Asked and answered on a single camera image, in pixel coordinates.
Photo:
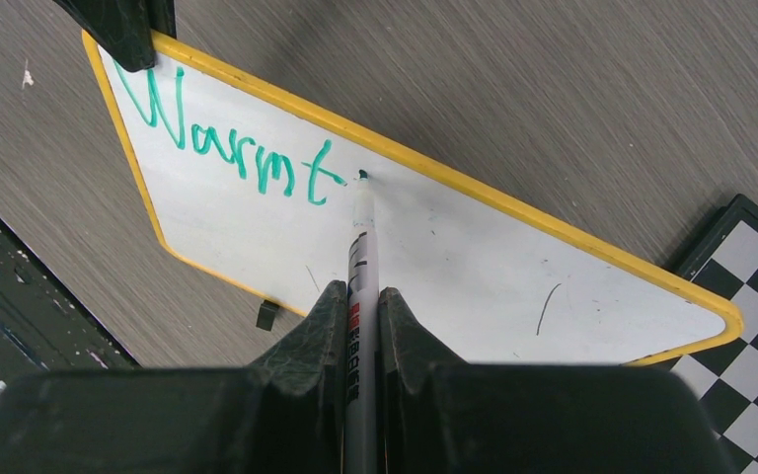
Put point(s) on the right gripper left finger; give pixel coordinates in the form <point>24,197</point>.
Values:
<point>281,413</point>

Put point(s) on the black white checkerboard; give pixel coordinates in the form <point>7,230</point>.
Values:
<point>722,257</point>

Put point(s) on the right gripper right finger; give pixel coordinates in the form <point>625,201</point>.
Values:
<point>442,414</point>

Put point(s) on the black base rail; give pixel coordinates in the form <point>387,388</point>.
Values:
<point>43,325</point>

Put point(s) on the yellow framed whiteboard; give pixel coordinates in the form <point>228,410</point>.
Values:
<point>256,186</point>

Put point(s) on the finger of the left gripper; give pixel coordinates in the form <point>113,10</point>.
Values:
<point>124,28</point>

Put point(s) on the green whiteboard marker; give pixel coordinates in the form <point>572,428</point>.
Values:
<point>360,424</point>

